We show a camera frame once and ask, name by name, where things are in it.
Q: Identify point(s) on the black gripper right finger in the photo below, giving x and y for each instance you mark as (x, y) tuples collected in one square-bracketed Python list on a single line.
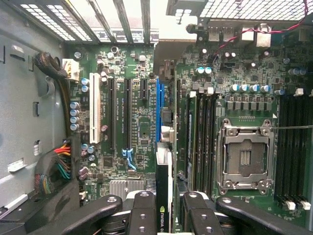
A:
[(200, 215)]

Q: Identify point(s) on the blue expansion slot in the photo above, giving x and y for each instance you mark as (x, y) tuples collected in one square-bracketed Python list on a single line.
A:
[(159, 110)]

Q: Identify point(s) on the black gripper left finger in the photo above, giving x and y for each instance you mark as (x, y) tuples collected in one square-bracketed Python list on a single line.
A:
[(141, 215)]

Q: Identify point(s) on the black open PC case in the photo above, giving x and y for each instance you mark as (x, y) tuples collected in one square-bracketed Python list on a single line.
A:
[(19, 98)]

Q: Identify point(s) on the silver chipset heatsink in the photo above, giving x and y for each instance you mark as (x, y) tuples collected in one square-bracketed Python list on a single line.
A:
[(119, 187)]

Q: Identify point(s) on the white expansion slot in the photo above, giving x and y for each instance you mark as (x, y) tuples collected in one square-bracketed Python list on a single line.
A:
[(94, 107)]

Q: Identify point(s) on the CPU socket locking lever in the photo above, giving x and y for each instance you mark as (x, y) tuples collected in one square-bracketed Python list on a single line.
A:
[(293, 127)]

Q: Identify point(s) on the metal CPU socket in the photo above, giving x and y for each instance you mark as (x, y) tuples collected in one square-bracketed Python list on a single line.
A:
[(245, 156)]

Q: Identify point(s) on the green motherboard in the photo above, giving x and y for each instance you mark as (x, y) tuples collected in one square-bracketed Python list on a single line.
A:
[(244, 73)]

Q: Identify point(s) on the short black expansion slot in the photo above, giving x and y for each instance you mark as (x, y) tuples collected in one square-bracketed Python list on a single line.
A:
[(144, 89)]

